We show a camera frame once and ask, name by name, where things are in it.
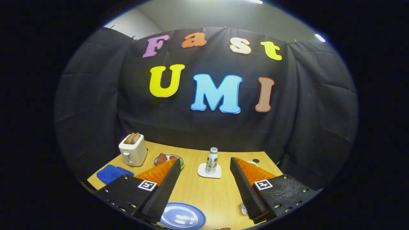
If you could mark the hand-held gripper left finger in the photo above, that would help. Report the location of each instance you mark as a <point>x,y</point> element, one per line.
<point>163,198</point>

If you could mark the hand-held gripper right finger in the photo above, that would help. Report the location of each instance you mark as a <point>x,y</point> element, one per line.
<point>245,191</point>

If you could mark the plate with food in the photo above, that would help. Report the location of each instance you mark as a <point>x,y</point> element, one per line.
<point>167,155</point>

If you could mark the brown meat piece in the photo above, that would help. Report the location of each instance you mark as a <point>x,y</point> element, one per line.
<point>161,159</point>

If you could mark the large ceiling light panel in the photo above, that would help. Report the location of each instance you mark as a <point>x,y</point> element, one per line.
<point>255,1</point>

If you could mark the black backdrop cloth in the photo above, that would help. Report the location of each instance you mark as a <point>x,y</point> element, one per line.
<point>303,111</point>

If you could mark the small ceiling light panel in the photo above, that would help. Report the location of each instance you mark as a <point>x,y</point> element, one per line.
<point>320,37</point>

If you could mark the small patterned side plate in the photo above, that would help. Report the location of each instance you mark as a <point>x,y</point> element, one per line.
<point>252,163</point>

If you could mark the white square coaster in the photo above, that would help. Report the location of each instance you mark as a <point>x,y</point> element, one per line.
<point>202,174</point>

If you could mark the green lettuce leaf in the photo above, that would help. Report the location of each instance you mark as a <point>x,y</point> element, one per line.
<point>181,164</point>

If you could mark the blue folded cloth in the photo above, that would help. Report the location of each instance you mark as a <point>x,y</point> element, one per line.
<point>111,174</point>

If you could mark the blue round plate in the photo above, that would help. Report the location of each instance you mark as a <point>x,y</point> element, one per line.
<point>182,217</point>

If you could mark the small white drink bottle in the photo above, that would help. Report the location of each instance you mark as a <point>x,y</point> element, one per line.
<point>211,163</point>

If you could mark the toast slice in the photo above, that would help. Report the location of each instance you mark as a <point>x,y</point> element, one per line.
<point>136,137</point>
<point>129,139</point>

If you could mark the white toaster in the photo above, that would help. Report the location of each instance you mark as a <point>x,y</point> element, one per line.
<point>134,154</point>

